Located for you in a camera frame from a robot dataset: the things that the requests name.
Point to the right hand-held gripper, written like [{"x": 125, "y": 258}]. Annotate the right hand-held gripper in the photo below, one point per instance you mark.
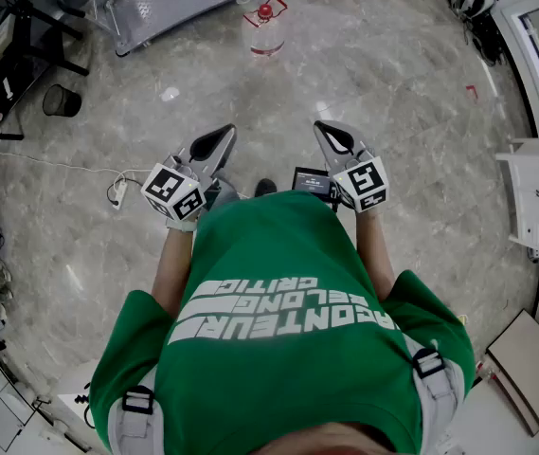
[{"x": 364, "y": 183}]

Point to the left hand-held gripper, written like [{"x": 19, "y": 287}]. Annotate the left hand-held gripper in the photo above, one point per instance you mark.
[{"x": 174, "y": 190}]

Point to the clear water jug red cap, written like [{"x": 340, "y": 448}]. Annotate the clear water jug red cap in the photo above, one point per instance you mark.
[{"x": 264, "y": 36}]

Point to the person's right forearm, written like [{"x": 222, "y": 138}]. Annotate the person's right forearm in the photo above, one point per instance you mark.
[{"x": 373, "y": 254}]

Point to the person's left forearm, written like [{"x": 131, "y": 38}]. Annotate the person's left forearm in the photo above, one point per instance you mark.
[{"x": 174, "y": 263}]

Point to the blue denim jeans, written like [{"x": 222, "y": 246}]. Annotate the blue denim jeans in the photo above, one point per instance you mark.
[{"x": 224, "y": 190}]

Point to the small black display screen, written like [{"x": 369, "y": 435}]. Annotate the small black display screen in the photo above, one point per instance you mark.
[{"x": 310, "y": 179}]

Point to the person's right black shoe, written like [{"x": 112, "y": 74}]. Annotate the person's right black shoe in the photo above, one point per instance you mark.
[{"x": 265, "y": 187}]

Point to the white wristband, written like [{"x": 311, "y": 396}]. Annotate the white wristband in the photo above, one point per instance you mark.
[{"x": 181, "y": 225}]

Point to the white power strip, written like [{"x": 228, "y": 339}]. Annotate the white power strip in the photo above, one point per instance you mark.
[{"x": 119, "y": 194}]

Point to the black mesh wastebasket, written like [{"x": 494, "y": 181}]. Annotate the black mesh wastebasket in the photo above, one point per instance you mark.
[{"x": 63, "y": 101}]

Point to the black metal desk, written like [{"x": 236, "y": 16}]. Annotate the black metal desk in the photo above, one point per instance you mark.
[{"x": 23, "y": 41}]

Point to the green printed t-shirt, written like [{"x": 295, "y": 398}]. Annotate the green printed t-shirt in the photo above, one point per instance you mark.
[{"x": 274, "y": 382}]

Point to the beige flat board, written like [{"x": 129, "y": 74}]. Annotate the beige flat board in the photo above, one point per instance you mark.
[{"x": 529, "y": 363}]

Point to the white box with black marks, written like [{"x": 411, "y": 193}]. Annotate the white box with black marks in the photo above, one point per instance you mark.
[{"x": 72, "y": 403}]

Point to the white door frame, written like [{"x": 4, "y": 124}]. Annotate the white door frame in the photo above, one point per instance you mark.
[{"x": 534, "y": 78}]

